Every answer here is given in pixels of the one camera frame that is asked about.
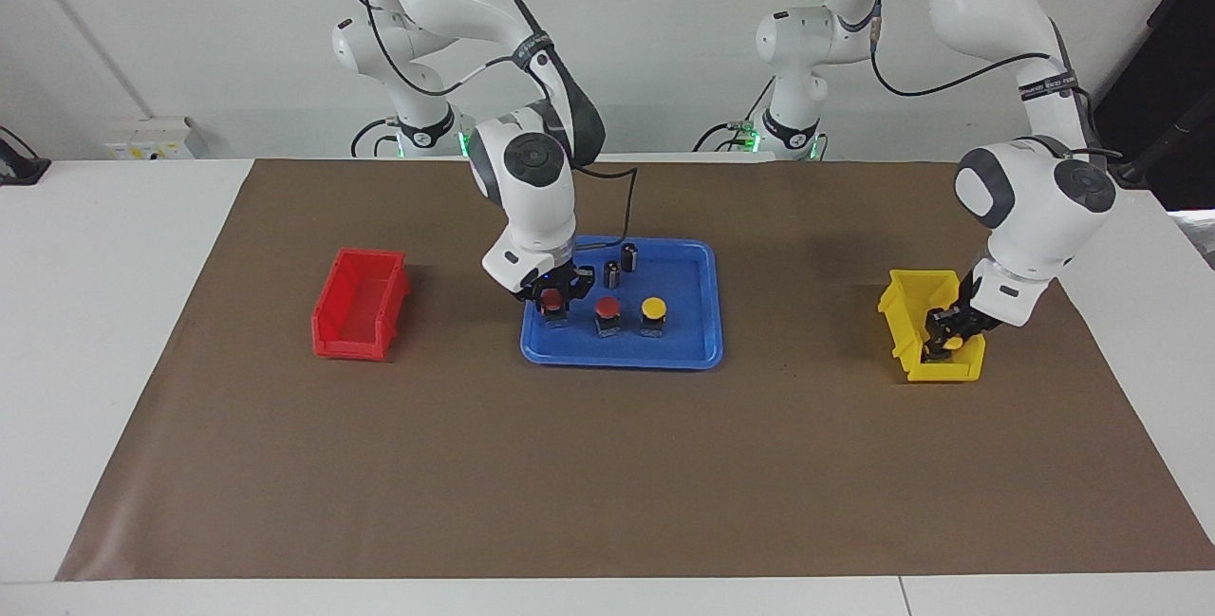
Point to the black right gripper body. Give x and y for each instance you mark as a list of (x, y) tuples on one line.
[(551, 282)]

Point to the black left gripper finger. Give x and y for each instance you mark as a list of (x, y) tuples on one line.
[(966, 336), (943, 326)]

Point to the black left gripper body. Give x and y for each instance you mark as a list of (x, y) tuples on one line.
[(970, 308)]

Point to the yellow push button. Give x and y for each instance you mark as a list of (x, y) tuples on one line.
[(955, 346), (653, 308)]

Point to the red push button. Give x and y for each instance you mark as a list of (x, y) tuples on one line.
[(607, 307), (556, 317)]

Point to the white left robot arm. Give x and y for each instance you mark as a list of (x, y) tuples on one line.
[(1035, 217)]

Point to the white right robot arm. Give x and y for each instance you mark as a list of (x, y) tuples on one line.
[(536, 208)]

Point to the blue plastic tray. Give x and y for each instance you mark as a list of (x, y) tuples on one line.
[(683, 341)]

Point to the black cylindrical capacitor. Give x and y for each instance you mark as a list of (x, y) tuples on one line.
[(612, 275), (629, 257)]

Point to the yellow plastic bin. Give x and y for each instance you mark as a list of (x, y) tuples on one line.
[(949, 371)]

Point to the brown paper table mat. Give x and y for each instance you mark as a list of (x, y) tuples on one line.
[(607, 464)]

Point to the red plastic bin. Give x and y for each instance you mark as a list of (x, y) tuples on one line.
[(327, 343)]

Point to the grey striped object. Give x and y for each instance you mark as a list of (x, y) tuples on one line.
[(1198, 236)]

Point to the black stand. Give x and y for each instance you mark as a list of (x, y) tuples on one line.
[(1168, 56)]

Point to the black clamp device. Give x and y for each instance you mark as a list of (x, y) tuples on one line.
[(17, 165)]

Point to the white wall socket box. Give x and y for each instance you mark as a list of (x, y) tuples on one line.
[(147, 141)]

